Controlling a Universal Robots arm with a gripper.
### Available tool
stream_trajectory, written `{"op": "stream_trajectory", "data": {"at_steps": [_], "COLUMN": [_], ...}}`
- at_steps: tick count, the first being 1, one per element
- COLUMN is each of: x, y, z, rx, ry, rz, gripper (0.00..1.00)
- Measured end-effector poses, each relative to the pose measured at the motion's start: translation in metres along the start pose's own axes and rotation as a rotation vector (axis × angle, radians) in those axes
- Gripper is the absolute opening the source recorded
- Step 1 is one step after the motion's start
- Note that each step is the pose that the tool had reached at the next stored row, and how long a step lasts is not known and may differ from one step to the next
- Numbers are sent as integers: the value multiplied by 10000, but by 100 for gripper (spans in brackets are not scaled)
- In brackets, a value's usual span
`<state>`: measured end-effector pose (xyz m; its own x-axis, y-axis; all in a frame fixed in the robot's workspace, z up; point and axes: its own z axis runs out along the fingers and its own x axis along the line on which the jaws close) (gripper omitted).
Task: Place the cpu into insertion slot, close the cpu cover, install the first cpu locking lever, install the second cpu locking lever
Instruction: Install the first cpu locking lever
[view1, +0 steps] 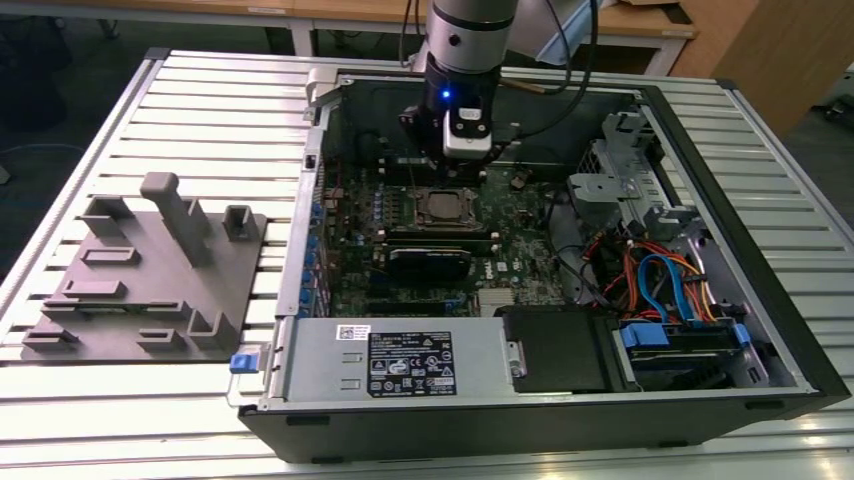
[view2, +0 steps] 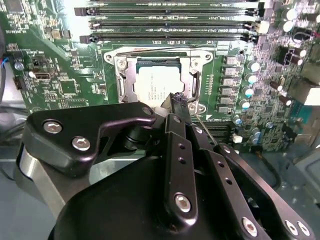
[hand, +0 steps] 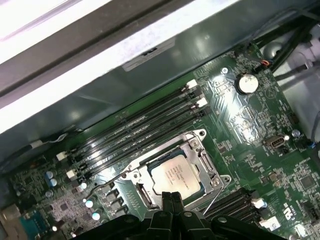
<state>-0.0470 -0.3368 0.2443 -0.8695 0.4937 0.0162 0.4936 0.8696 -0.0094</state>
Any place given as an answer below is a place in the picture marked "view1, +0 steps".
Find silver topped CPU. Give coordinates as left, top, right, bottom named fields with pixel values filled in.
left=426, top=192, right=468, bottom=219

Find metal socket cover frame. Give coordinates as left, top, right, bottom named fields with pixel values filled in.
left=414, top=187, right=483, bottom=229

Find CPU socket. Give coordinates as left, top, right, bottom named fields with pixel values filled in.
left=410, top=185, right=492, bottom=232

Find black RAM slot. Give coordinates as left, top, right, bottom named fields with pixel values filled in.
left=386, top=233, right=502, bottom=241
left=386, top=228, right=502, bottom=236
left=386, top=243, right=502, bottom=251
left=386, top=238, right=502, bottom=246

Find grey case latch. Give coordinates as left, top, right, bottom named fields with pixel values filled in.
left=303, top=67, right=340, bottom=121

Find metal drive cage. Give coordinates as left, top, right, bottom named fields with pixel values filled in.
left=566, top=110, right=712, bottom=249

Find green motherboard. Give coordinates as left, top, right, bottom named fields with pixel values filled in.
left=317, top=162, right=586, bottom=320

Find black graphics card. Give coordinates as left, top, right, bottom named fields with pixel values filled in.
left=384, top=246, right=475, bottom=287

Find silver chipset heatsink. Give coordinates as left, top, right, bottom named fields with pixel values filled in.
left=476, top=286, right=520, bottom=308

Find wooden cabinet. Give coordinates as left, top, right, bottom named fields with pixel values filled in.
left=670, top=0, right=854, bottom=137

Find black plastic shroud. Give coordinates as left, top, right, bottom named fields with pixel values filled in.
left=498, top=305, right=632, bottom=395

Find blue disk carrier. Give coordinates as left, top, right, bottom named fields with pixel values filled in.
left=616, top=322, right=750, bottom=351

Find grey power supply unit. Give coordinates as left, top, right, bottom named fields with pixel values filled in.
left=261, top=314, right=530, bottom=402

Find grey parts rack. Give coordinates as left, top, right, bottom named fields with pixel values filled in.
left=19, top=171, right=269, bottom=362

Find black PC case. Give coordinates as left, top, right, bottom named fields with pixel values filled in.
left=236, top=63, right=850, bottom=464

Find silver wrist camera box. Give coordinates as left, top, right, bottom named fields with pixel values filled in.
left=442, top=106, right=496, bottom=159

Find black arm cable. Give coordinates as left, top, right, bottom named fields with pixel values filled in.
left=512, top=0, right=600, bottom=141

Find wooden desk white frame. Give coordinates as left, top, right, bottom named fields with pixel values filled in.
left=292, top=0, right=700, bottom=77
left=0, top=0, right=315, bottom=56

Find blue data wire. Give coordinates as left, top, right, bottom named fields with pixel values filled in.
left=635, top=253, right=700, bottom=329

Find red yellow power wires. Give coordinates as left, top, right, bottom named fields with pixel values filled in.
left=590, top=238, right=720, bottom=329

